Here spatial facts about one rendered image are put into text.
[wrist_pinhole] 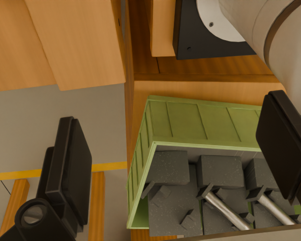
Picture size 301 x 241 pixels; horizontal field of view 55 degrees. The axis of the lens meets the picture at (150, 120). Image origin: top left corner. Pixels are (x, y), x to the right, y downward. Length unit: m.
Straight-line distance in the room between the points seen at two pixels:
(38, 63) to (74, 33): 0.11
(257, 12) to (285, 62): 0.09
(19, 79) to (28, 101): 1.23
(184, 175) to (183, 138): 0.19
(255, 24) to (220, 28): 0.16
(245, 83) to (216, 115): 0.12
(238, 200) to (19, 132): 1.53
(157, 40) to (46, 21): 0.22
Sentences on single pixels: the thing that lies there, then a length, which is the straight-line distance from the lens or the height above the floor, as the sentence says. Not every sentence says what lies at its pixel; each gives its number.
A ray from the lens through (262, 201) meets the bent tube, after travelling 0.96.
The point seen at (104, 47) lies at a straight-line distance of 0.56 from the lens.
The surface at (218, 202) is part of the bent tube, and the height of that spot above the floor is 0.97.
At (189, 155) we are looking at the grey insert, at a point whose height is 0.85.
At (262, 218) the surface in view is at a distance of 1.00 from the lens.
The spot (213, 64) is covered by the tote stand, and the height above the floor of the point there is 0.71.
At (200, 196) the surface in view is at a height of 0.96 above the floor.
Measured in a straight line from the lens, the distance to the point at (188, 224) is 0.87.
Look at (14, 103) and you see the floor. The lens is 1.92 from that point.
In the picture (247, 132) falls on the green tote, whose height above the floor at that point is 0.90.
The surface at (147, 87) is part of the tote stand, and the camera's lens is 0.75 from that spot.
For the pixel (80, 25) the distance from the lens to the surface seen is 0.55.
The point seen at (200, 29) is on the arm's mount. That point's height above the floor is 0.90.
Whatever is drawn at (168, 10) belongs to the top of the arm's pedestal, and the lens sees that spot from 0.59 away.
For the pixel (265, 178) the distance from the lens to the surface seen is 0.97.
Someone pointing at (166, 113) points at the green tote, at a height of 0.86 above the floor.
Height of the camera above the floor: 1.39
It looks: 46 degrees down
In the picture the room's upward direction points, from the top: 173 degrees clockwise
